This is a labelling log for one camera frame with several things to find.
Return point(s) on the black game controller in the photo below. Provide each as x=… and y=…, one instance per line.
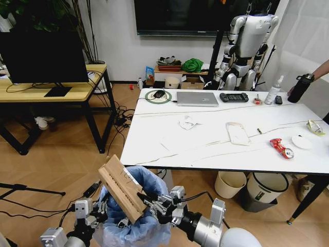
x=234, y=97

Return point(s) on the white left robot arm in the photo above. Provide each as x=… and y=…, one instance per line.
x=55, y=238

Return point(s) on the white plastic tray package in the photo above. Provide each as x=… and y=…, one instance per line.
x=237, y=133

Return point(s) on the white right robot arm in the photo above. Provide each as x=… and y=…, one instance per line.
x=218, y=231

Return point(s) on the black water bottle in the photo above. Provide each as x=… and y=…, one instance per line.
x=298, y=90

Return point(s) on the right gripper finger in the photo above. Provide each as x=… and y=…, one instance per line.
x=147, y=199
x=158, y=211

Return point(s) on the round white lid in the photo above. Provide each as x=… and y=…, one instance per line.
x=301, y=142

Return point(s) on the white plant pot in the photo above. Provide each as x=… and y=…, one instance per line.
x=102, y=82

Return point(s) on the white shoes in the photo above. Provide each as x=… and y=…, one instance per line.
x=42, y=122

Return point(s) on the brown cardboard box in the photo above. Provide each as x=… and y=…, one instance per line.
x=119, y=184

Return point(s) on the black tripod stand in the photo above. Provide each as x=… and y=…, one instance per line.
x=214, y=59

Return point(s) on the trash bin with blue bag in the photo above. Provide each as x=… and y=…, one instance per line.
x=144, y=231

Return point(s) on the round green white mouse pad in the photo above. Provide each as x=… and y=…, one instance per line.
x=149, y=99

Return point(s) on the black table leg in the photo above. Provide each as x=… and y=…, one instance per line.
x=308, y=199

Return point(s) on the brown bag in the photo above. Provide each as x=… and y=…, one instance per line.
x=304, y=189

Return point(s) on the small white bottle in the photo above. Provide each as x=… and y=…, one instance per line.
x=139, y=83

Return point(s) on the person's forearm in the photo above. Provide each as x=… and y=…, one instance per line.
x=322, y=69

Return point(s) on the crushed red can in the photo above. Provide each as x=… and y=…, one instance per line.
x=280, y=148

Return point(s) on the black wall television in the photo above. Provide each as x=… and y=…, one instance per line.
x=180, y=15

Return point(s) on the blue snack bag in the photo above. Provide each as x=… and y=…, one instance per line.
x=150, y=74

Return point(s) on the white cylinder container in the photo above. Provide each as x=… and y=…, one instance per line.
x=172, y=83

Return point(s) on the wooden desk black frame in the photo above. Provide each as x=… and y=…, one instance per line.
x=77, y=94

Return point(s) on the yellow green wrapper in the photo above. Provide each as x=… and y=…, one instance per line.
x=317, y=128

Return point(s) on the white spray bottle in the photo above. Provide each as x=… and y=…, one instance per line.
x=272, y=92

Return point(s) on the grey bin with white lid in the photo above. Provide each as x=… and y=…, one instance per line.
x=264, y=190

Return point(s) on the cream round waste bin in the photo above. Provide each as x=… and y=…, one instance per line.
x=230, y=184

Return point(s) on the black computer monitor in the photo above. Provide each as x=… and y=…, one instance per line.
x=43, y=59

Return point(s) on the green potted plant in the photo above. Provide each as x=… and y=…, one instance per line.
x=51, y=15

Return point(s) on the black floor tripod leg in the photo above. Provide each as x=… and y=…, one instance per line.
x=30, y=190

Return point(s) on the open small cardboard box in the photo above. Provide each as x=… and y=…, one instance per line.
x=192, y=83

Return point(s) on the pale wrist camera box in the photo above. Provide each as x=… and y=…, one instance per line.
x=82, y=209
x=177, y=193

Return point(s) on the green cloth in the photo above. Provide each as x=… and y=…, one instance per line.
x=192, y=65

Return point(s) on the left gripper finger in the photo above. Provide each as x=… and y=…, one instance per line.
x=123, y=223
x=101, y=207

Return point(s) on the silver laptop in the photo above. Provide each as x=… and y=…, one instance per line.
x=196, y=99

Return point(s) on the brown tray with clutter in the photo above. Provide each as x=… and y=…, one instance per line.
x=169, y=64

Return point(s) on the black computer mouse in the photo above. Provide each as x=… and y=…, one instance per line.
x=159, y=93

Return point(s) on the white silver humanoid robot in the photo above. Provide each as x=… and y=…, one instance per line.
x=246, y=43

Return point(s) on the crumpled white tissue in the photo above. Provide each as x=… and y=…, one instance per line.
x=189, y=123

